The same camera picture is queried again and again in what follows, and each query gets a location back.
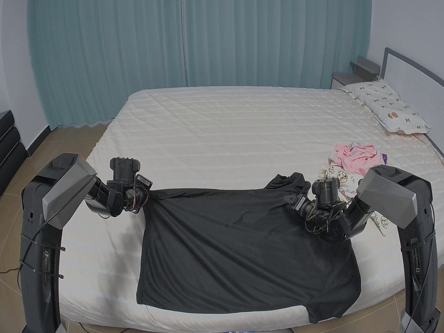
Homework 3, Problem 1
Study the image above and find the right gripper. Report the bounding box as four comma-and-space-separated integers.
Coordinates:
292, 194, 318, 221

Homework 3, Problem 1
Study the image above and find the white printed garment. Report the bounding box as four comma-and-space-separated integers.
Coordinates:
318, 163, 391, 237

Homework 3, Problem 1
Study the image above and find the blue-green curtain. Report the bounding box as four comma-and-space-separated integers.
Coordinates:
182, 0, 372, 90
29, 0, 188, 128

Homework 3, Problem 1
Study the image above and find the pink garment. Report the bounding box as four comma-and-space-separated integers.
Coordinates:
329, 143, 385, 178

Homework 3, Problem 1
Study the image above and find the black T-shirt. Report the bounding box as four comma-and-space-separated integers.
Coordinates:
136, 172, 362, 324

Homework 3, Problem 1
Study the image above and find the grey bedside table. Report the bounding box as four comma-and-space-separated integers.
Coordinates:
332, 56, 381, 90

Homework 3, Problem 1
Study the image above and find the white printed pillow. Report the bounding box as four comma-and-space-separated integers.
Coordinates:
338, 79, 432, 135

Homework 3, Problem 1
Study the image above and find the bed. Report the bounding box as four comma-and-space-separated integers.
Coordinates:
57, 47, 444, 327

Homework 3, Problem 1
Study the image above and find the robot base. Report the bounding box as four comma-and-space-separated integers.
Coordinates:
52, 307, 415, 333

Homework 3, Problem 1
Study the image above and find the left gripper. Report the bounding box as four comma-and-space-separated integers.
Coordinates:
134, 174, 153, 195

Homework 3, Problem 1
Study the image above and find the black chest of drawers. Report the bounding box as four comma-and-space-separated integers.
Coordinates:
0, 110, 30, 197

